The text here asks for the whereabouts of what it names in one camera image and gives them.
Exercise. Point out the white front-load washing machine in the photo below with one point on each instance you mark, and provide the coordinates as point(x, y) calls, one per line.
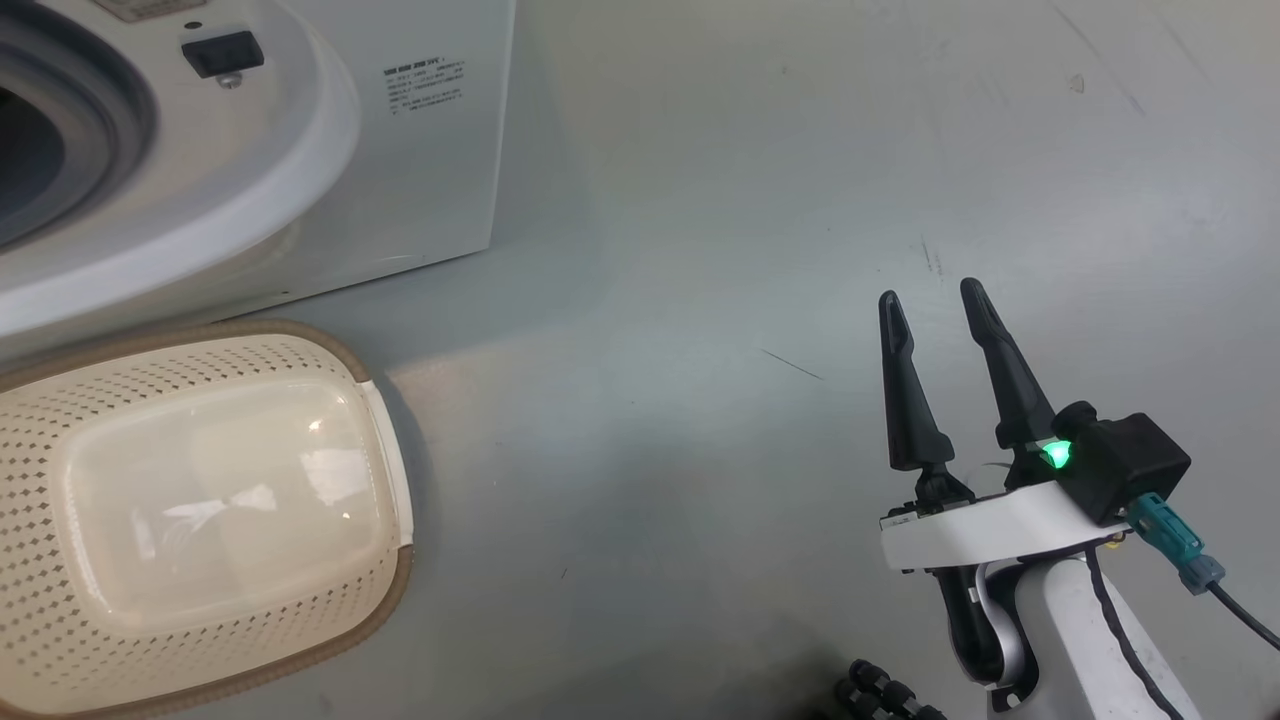
point(430, 150)

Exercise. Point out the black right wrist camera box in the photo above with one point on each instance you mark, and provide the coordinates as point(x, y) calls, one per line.
point(1130, 460)

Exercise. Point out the cream perforated laundry basket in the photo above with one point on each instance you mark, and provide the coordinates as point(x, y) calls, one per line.
point(200, 500)

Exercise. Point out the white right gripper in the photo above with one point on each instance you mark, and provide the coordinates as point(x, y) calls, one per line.
point(1000, 530)

